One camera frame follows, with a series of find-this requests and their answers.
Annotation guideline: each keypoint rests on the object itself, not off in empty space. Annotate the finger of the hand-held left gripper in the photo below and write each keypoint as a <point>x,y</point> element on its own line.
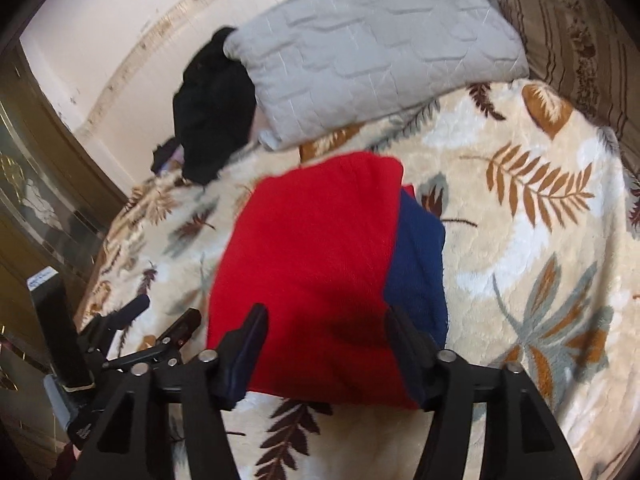
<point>175,332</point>
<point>131,307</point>

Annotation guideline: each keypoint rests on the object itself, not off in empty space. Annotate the black cloth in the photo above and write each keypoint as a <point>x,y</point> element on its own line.
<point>215,105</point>

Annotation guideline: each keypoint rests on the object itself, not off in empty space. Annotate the brown striped cloth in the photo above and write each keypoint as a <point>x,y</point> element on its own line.
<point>575,35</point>

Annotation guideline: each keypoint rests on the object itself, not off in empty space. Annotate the leaf print blanket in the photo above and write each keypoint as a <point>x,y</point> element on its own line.
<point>525,270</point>

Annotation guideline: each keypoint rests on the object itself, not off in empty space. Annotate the grey quilted pillow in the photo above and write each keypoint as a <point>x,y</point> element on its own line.
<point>375,50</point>

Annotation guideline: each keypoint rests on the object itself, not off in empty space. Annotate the lilac cloth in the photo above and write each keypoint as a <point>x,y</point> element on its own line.
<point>172,159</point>

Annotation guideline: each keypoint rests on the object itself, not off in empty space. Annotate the red and blue sweater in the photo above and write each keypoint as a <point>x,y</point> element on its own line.
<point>310,260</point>

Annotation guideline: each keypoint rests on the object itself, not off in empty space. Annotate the wooden glass-door cabinet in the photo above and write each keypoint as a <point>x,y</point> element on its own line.
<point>40,200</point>

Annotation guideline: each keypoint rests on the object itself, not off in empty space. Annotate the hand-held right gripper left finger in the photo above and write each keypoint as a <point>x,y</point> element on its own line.
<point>245,355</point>

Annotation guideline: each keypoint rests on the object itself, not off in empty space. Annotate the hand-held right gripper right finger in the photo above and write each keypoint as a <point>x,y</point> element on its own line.
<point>407,355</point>

